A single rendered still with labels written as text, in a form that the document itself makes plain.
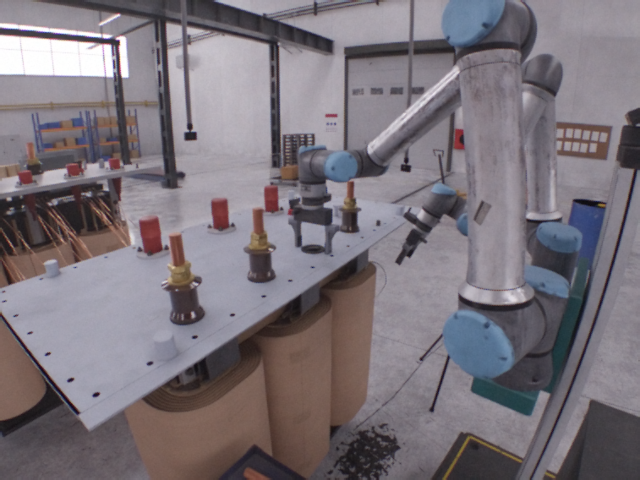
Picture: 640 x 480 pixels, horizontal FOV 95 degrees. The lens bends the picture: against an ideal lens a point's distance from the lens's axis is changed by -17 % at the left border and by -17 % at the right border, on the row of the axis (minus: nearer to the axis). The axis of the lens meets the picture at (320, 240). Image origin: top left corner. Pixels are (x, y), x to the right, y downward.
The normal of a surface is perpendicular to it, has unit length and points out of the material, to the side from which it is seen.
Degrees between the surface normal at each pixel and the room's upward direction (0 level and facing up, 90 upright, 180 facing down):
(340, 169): 90
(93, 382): 0
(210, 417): 90
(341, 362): 90
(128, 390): 11
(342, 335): 90
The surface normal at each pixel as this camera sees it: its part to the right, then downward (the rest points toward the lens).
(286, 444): 0.07, 0.32
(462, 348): -0.82, 0.27
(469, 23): -0.83, 0.05
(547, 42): -0.54, 0.28
